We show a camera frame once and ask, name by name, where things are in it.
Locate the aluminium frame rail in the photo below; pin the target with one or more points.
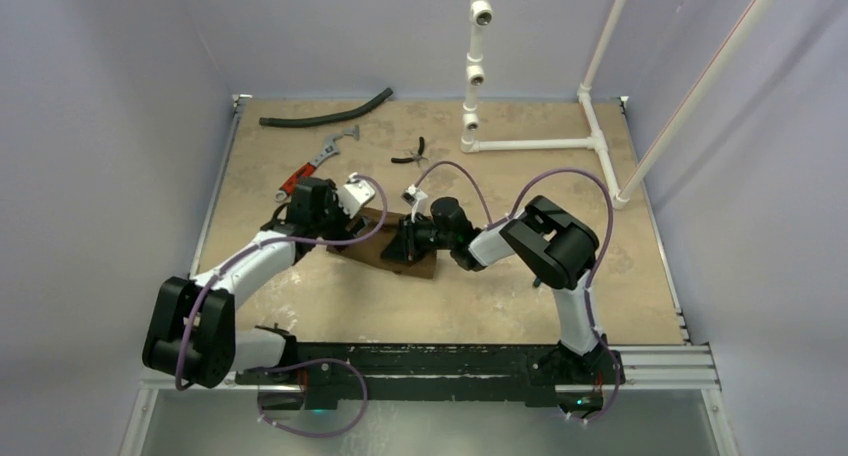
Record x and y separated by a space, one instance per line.
652 368

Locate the black pliers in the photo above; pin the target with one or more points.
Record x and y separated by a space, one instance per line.
414 156

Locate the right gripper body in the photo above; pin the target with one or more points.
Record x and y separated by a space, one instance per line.
402 242

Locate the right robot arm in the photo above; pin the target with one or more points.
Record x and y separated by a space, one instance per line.
556 247

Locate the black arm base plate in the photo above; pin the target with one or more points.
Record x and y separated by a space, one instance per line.
536 375

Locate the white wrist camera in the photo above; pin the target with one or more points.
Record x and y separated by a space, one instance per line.
415 198
355 194

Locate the brown cloth napkin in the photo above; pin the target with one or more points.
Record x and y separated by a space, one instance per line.
368 253

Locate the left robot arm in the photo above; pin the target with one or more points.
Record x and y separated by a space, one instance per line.
192 334

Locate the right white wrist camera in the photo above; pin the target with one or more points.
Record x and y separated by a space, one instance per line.
415 198

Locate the red handled adjustable wrench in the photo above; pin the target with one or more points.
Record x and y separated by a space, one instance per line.
329 149

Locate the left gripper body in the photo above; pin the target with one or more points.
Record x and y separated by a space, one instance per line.
332 221

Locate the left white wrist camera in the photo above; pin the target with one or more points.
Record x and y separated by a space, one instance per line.
355 194

